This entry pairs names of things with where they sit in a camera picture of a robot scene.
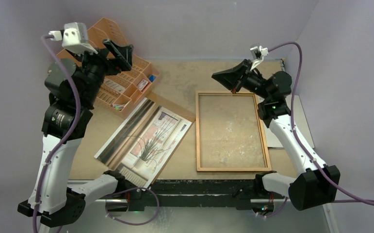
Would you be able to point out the brown wooden picture frame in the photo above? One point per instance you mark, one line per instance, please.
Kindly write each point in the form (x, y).
(230, 137)

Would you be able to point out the brown backing board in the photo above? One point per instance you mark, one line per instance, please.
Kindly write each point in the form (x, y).
(170, 109)

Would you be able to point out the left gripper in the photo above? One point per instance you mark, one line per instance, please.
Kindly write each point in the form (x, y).
(122, 54)

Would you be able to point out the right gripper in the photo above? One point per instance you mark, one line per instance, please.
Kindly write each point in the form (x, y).
(242, 76)

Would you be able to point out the blue small box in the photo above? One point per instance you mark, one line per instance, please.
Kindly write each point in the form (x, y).
(152, 78)

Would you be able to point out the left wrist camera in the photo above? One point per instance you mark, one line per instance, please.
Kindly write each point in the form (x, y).
(74, 38)

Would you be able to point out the red white small box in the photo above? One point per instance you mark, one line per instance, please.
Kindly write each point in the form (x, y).
(142, 84)

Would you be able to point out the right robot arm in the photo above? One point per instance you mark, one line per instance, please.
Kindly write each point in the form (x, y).
(315, 182)

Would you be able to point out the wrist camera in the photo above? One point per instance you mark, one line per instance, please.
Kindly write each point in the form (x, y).
(258, 52)
(74, 38)

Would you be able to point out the plant window photo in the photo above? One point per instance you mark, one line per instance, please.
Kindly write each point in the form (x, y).
(145, 141)

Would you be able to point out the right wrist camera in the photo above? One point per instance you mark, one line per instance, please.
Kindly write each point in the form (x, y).
(258, 52)

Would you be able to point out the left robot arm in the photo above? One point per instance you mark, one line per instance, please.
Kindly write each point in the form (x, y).
(73, 86)

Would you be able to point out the orange plastic file organizer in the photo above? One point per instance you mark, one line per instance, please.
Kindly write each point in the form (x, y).
(121, 88)

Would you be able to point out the green white small item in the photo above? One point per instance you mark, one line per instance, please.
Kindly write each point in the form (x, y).
(118, 107)

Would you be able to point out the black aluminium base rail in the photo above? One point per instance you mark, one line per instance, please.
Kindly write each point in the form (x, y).
(236, 194)

